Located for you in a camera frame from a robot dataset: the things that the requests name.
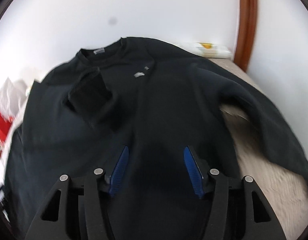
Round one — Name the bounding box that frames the striped quilted mattress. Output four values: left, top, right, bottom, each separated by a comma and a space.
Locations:
209, 57, 308, 235

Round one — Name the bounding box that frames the black sweatshirt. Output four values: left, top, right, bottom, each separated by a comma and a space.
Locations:
4, 37, 308, 239

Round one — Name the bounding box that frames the brown wooden door frame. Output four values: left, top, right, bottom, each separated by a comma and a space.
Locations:
234, 0, 258, 72

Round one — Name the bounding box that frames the white Miniso plastic bag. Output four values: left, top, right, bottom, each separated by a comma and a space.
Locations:
0, 78, 27, 120

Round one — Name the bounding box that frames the red paper shopping bag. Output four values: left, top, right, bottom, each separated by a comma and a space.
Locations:
0, 113, 15, 157

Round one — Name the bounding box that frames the white duck-print pad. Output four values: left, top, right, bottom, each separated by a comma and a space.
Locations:
176, 42, 233, 59

